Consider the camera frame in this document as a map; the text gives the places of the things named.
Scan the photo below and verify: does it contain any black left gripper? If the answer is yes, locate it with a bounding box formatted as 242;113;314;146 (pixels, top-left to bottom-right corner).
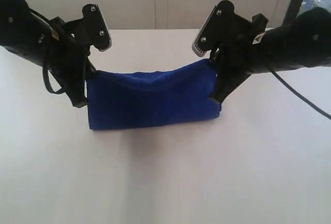
0;0;91;108

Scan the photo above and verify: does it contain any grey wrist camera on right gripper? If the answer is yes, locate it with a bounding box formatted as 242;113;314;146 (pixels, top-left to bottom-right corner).
191;0;251;57

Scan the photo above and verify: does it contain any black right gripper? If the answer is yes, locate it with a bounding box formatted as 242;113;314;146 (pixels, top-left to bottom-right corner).
209;8;330;104

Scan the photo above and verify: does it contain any black wrist camera on left gripper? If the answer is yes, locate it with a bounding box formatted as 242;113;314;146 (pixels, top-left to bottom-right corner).
82;4;112;52

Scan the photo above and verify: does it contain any blue towel with white label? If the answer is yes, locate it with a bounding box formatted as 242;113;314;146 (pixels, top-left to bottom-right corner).
87;59;221;130

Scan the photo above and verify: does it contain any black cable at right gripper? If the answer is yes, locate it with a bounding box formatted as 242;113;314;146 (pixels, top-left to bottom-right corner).
268;66;331;118

